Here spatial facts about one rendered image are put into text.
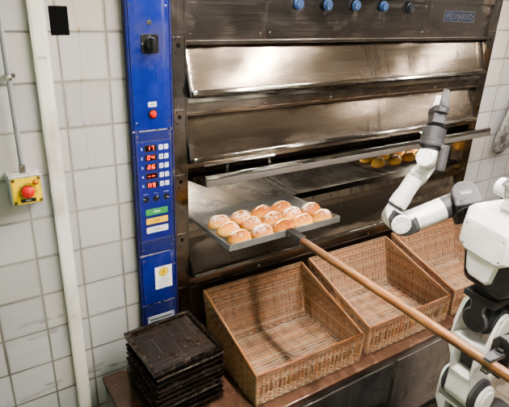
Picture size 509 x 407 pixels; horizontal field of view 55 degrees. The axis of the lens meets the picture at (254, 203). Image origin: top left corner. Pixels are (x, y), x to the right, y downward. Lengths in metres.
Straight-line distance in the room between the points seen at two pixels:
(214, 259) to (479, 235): 1.08
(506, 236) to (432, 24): 1.29
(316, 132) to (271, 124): 0.24
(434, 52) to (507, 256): 1.30
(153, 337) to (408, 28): 1.82
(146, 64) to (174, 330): 1.02
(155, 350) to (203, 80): 1.03
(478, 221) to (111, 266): 1.37
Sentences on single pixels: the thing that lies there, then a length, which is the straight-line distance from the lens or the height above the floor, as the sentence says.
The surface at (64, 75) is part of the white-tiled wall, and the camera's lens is 1.74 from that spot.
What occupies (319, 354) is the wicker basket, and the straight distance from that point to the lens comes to 2.13.
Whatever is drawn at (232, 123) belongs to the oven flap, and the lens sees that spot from 2.04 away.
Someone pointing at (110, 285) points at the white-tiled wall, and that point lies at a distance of 2.05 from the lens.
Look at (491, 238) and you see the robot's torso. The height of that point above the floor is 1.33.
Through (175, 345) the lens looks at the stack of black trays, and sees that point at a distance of 1.97.
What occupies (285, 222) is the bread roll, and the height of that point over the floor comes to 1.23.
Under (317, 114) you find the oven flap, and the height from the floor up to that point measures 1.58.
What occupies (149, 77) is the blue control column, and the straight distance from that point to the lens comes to 1.80.
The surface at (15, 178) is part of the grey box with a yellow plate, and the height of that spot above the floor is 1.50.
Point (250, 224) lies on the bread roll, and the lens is 1.97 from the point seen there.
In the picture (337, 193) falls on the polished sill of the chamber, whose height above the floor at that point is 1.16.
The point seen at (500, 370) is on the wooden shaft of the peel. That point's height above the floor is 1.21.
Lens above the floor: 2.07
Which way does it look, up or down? 23 degrees down
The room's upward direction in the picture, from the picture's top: 2 degrees clockwise
